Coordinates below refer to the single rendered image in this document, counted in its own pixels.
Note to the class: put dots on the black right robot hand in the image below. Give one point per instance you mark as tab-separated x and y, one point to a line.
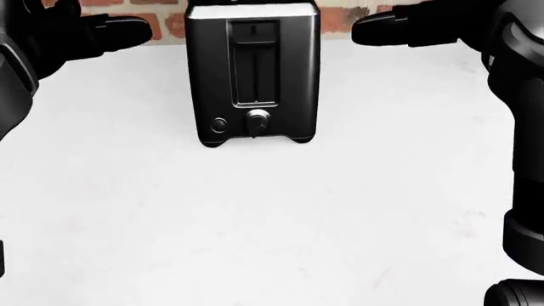
425	28

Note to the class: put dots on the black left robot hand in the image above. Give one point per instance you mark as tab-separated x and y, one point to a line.
51	35

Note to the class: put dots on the black toaster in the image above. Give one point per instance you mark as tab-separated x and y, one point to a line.
253	73

